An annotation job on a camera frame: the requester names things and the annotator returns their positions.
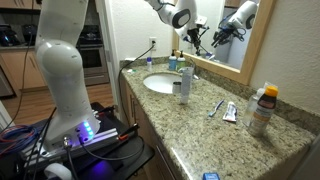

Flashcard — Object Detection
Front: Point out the blue soap pump bottle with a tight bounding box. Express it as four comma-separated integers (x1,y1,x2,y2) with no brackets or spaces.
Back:
168,49,178,72

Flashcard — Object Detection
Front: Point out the orange black clamp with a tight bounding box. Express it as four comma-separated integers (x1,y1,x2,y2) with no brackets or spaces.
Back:
94,104,116,118
117,122,141,141

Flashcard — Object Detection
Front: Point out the sunscreen bottle with orange cap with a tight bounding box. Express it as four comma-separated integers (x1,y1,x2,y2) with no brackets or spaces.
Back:
247,85,280,138

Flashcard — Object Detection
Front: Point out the green soap pump bottle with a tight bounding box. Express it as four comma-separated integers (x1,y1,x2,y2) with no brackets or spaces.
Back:
176,50,187,71

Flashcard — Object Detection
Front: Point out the blue dental floss box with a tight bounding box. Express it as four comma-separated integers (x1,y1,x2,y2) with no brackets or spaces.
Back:
202,171,221,180

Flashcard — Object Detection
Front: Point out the white wall outlet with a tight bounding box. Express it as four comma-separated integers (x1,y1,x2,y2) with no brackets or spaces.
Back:
148,36,158,52

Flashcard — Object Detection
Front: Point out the stainless steel oven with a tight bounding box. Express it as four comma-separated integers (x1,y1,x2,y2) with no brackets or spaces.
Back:
76,24,111,87

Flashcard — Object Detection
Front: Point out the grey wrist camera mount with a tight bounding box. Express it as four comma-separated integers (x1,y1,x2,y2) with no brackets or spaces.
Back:
194,14,209,28

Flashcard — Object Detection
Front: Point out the aluminium mounting rail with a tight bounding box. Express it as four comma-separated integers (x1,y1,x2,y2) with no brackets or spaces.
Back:
21,127,122,168

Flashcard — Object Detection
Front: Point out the metal cabinet handle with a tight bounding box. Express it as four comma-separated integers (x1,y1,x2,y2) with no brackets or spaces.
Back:
154,144,178,180
129,94,138,117

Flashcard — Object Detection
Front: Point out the small bottle with blue cap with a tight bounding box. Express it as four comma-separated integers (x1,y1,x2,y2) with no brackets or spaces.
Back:
146,56,154,73

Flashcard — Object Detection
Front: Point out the chrome faucet tap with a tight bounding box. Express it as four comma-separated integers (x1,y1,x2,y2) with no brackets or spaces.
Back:
177,65,201,81

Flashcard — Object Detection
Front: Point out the blue toothbrush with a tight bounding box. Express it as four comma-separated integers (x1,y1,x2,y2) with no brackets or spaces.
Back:
207,98,226,118

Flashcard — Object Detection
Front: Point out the black robot cart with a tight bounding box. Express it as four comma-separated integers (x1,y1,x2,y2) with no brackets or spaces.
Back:
0,101,156,180

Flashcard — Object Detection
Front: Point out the black coffee maker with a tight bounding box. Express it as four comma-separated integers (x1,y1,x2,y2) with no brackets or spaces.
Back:
0,23,21,48

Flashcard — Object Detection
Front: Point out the beige vanity cabinet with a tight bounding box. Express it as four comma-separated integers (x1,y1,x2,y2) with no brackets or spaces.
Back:
119,74,183,180

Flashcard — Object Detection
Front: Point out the stainless steel cup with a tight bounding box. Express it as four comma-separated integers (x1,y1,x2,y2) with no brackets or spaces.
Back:
171,81,183,95

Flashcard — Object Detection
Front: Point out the blue red cable bundle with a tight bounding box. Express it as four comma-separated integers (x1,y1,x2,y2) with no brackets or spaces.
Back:
0,124,40,156

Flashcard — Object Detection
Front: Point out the white oval sink basin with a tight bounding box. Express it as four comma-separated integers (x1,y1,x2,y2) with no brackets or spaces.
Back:
142,72,184,95

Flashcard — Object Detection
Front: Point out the wood framed mirror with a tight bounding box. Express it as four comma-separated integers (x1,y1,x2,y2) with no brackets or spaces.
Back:
171,0,278,86

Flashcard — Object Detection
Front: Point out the clear plastic bottle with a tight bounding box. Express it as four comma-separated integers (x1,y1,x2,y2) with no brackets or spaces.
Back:
241,81,278,129

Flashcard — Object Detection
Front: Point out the small white toothpaste tube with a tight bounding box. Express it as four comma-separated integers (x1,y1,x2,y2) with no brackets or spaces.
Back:
222,100,239,123

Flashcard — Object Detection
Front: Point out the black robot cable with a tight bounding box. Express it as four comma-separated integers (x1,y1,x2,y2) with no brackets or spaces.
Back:
0,0,35,132

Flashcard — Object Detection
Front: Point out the tall white toothpaste tube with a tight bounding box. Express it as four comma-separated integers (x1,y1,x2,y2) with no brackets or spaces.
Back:
179,66,195,106

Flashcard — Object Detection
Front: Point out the black power cable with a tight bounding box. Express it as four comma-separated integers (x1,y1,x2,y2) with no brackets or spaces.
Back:
116,41,157,118

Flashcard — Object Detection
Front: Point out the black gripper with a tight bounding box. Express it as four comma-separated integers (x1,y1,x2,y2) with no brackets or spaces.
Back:
187,27,205,56

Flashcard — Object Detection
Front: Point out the wooden kitchen cabinet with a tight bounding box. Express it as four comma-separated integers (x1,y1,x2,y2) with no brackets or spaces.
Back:
0,46,48,93

